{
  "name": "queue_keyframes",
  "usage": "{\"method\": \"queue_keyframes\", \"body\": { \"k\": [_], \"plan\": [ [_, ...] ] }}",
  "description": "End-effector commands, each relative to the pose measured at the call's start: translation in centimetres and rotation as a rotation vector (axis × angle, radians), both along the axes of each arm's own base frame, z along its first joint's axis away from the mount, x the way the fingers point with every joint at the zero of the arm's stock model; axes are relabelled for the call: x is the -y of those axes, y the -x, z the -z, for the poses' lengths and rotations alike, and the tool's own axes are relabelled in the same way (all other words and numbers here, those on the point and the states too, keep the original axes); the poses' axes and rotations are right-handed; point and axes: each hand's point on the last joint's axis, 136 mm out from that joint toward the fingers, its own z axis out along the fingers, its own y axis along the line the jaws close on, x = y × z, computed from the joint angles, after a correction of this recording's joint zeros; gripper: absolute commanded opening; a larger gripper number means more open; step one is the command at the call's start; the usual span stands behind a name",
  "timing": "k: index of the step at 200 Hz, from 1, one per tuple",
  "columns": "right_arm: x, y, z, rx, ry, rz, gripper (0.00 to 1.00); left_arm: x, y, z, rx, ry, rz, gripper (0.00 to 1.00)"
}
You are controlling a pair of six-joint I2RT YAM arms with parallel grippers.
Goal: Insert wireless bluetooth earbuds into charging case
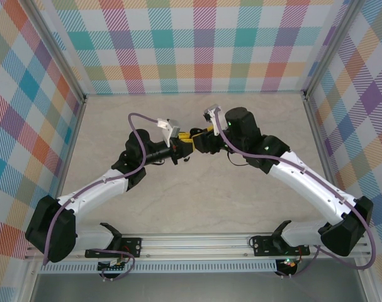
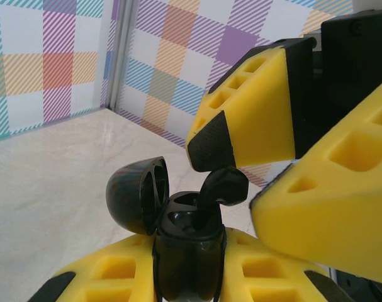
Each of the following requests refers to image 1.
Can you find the small LED circuit board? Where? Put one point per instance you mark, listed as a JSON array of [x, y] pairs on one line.
[[288, 262]]

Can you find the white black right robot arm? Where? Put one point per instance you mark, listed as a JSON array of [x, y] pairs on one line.
[[304, 185]]

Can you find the black terminal block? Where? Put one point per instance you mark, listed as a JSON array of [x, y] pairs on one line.
[[112, 268]]

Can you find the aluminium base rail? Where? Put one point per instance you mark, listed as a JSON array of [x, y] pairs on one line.
[[194, 245]]

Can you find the aluminium frame post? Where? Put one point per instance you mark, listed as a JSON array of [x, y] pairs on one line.
[[60, 52], [325, 47]]

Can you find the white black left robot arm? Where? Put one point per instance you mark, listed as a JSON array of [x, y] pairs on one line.
[[93, 188]]

